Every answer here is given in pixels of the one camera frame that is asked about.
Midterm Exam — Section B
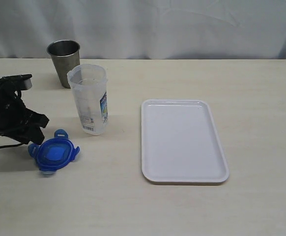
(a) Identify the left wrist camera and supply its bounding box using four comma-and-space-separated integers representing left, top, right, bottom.
0, 74, 32, 90

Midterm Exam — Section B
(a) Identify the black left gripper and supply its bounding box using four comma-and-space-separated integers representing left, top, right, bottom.
0, 82, 49, 145

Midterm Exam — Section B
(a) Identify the clear plastic container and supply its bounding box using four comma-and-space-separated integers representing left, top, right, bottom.
67, 64, 108, 136

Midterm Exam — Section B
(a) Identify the stainless steel cup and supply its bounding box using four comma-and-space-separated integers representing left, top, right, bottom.
47, 40, 80, 89

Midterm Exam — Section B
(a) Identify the white rectangular tray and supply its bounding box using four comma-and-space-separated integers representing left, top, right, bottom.
141, 99, 229, 184

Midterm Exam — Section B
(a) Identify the blue container lid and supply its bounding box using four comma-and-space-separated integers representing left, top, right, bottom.
28, 129, 80, 177

